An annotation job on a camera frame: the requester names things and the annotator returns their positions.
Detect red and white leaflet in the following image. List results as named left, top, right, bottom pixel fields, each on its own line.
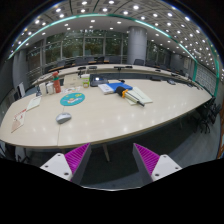
left=10, top=108, right=28, bottom=134

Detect grey conference microphone unit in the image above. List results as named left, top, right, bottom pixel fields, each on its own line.
left=89, top=75, right=110, bottom=88

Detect green printed paper cup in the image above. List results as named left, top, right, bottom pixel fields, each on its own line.
left=80, top=73, right=91, bottom=89

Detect ceiling lights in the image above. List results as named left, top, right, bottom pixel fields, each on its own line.
left=13, top=0, right=223, bottom=73

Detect silver computer mouse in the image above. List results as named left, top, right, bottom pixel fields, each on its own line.
left=55, top=112, right=73, bottom=125

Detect round teal cartoon mouse pad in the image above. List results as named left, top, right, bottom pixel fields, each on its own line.
left=59, top=92, right=86, bottom=107

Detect blue and white book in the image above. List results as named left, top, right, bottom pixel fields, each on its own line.
left=97, top=81, right=134, bottom=96

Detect stack of white cups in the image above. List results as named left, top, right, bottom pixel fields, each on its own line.
left=45, top=81, right=52, bottom=96

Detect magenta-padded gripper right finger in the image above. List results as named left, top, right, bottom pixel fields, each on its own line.
left=132, top=142, right=183, bottom=186

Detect dark office chairs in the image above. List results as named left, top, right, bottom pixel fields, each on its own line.
left=194, top=95, right=223, bottom=135

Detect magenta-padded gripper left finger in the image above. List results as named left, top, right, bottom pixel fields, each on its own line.
left=39, top=142, right=93, bottom=186

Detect white paper pad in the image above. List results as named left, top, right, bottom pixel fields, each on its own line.
left=124, top=86, right=154, bottom=106

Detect white cardboard organizer box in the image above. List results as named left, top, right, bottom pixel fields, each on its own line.
left=63, top=73, right=83, bottom=88

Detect black microphone with yellow band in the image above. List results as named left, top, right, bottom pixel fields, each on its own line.
left=115, top=85, right=146, bottom=108

